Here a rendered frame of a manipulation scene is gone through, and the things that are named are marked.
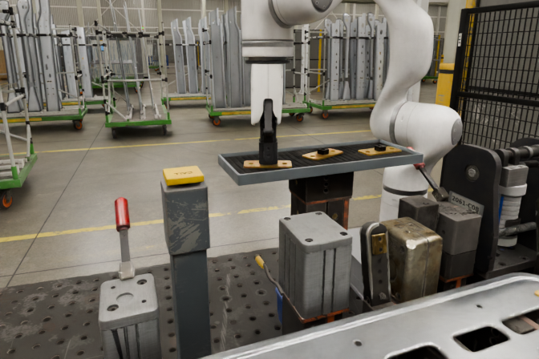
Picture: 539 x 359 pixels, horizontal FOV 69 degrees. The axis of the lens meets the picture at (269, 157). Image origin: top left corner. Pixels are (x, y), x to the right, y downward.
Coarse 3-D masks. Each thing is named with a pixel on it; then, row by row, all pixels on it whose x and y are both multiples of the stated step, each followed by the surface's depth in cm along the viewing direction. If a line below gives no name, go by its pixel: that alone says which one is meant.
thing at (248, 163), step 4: (248, 160) 71; (252, 160) 71; (256, 160) 71; (280, 160) 71; (284, 160) 71; (288, 160) 71; (244, 164) 68; (248, 164) 68; (252, 164) 68; (256, 164) 68; (260, 164) 68; (264, 164) 68; (268, 164) 68; (272, 164) 68; (276, 164) 68; (280, 164) 68; (284, 164) 68; (288, 164) 68
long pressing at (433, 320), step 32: (480, 288) 60; (512, 288) 60; (352, 320) 53; (384, 320) 53; (416, 320) 53; (448, 320) 53; (480, 320) 53; (224, 352) 47; (256, 352) 47; (288, 352) 48; (320, 352) 48; (352, 352) 48; (384, 352) 48; (448, 352) 48; (480, 352) 48; (512, 352) 48
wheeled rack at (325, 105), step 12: (324, 36) 739; (336, 36) 768; (324, 48) 745; (324, 60) 751; (312, 72) 806; (324, 72) 757; (324, 84) 764; (312, 108) 861; (324, 108) 775; (336, 108) 784; (372, 108) 913
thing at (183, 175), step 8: (168, 168) 67; (176, 168) 67; (184, 168) 67; (192, 168) 67; (168, 176) 63; (176, 176) 63; (184, 176) 63; (192, 176) 63; (200, 176) 63; (168, 184) 62; (176, 184) 62; (184, 184) 64
